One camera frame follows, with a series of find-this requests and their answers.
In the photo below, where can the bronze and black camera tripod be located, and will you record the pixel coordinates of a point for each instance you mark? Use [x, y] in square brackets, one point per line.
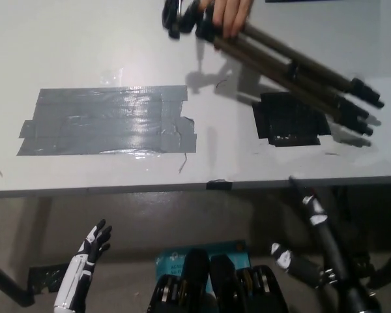
[312, 70]

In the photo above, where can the person's bare hand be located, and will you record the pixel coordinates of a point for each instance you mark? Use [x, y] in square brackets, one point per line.
[229, 16]

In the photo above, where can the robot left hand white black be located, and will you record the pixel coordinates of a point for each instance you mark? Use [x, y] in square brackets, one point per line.
[79, 274]

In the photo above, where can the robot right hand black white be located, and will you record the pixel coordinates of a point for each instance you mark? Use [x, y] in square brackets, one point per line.
[332, 254]

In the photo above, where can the black table leg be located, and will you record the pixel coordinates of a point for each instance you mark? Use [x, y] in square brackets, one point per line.
[6, 283]

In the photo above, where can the robot black legs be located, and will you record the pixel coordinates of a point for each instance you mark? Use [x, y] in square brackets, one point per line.
[221, 283]

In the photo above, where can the clear tape piece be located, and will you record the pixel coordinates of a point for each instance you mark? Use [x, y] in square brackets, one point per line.
[110, 76]

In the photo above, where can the small black edge tape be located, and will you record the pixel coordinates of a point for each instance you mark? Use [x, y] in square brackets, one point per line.
[219, 185]

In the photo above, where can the loose grey tape strand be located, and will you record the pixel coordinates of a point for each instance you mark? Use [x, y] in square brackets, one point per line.
[183, 163]

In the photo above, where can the teal cardboard box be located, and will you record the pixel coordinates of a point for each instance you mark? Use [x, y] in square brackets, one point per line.
[172, 261]

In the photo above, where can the grey duct tape patch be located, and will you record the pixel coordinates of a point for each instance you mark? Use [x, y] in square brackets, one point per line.
[110, 120]

